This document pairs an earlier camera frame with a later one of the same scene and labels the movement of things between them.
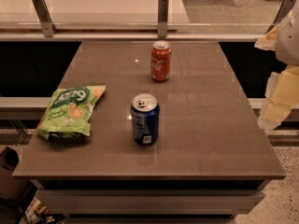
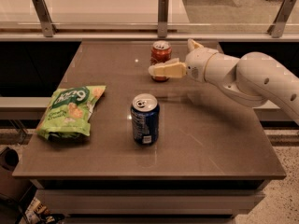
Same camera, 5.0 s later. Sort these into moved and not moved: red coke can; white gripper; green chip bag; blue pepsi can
Moved: white gripper
Not moved: red coke can; blue pepsi can; green chip bag
